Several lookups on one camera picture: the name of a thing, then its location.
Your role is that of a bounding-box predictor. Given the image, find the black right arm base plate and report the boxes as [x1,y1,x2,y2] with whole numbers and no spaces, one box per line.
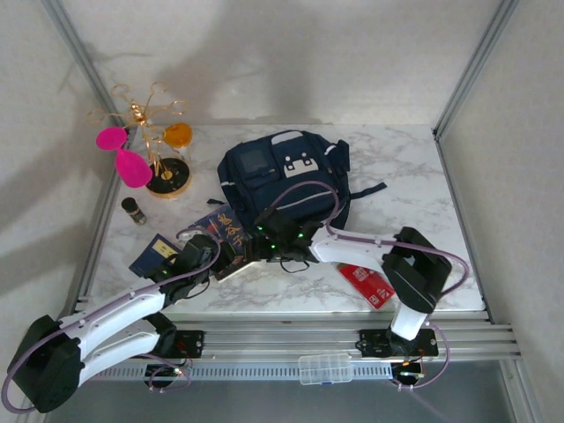
[359,328,441,359]

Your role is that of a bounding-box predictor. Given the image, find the aluminium side rail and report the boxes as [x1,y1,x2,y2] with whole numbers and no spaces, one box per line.
[65,127,136,321]
[434,131,494,321]

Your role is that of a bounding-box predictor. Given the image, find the grey slotted cable duct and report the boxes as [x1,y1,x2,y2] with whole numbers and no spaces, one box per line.
[90,361,394,382]

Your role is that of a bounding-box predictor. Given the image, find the aluminium mounting rail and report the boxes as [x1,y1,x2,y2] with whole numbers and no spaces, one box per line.
[158,320,524,361]

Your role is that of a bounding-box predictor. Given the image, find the gold wire glass rack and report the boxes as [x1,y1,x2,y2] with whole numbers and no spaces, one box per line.
[86,80,194,200]

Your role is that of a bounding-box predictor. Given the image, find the red booklet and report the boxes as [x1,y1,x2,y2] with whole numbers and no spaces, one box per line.
[338,262,397,311]

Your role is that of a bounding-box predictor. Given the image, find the navy blue school backpack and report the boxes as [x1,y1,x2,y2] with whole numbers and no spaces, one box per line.
[206,130,389,239]

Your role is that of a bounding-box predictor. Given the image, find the aluminium frame post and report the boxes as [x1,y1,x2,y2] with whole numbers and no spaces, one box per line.
[41,0,130,133]
[433,0,520,138]

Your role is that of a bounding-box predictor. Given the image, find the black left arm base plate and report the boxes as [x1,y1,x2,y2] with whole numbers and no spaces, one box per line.
[149,329,206,360]

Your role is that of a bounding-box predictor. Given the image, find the clear plastic organizer box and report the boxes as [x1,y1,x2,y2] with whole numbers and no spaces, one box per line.
[298,352,354,386]

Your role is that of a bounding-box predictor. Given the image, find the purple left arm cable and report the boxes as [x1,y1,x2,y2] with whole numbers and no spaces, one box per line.
[1,226,221,414]

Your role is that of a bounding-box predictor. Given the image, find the large blue book gold characters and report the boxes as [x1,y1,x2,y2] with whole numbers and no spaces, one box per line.
[192,204,262,283]

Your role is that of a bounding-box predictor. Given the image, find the pink plastic wine glass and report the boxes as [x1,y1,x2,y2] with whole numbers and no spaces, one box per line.
[95,126,130,152]
[115,148,154,190]

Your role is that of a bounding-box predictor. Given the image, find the orange plastic wine glass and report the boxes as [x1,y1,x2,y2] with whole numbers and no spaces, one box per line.
[162,122,195,160]

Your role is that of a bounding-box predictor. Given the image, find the small blue book yellow label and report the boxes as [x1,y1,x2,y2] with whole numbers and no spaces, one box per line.
[128,233,186,279]

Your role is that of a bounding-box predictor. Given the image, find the small dark bottle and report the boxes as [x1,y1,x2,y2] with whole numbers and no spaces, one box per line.
[121,197,148,226]

